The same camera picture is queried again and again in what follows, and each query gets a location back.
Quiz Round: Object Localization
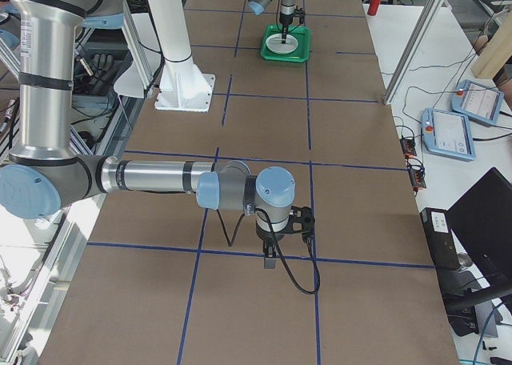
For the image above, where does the green plastic tray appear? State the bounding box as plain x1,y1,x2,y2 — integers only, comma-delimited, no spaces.
260,25,310,63

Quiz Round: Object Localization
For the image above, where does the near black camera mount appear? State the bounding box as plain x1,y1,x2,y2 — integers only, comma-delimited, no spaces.
286,206,315,245

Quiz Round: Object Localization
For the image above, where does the near blue teach pendant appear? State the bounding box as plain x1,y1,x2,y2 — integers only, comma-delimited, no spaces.
422,108,476,161

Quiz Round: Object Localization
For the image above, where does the orange electronics board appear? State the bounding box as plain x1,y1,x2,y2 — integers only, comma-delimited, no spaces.
399,137,426,193

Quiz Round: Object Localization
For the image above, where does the white round plate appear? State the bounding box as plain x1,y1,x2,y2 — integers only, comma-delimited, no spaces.
266,34,298,54

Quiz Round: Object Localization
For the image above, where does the aluminium frame post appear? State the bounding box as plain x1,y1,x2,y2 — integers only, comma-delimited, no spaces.
383,0,445,105

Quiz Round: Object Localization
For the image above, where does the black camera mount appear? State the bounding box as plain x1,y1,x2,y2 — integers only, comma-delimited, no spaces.
293,6,306,25
286,206,315,245

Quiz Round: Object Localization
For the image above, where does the blue teach pendant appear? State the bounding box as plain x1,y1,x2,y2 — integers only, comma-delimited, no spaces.
422,108,476,161
451,79,504,126

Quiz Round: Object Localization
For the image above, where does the black laptop computer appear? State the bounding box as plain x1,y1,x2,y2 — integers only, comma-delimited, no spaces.
447,167,512,284

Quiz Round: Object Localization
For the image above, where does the black box device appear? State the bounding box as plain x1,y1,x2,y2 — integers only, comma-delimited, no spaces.
420,207,474,271

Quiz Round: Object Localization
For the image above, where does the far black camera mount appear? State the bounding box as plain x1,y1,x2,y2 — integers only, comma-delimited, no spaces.
293,6,306,25

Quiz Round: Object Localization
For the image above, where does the far blue teach pendant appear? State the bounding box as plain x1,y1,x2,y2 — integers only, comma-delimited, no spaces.
451,79,504,126

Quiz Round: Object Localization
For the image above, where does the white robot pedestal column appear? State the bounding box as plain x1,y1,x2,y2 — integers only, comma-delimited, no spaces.
147,0,215,113

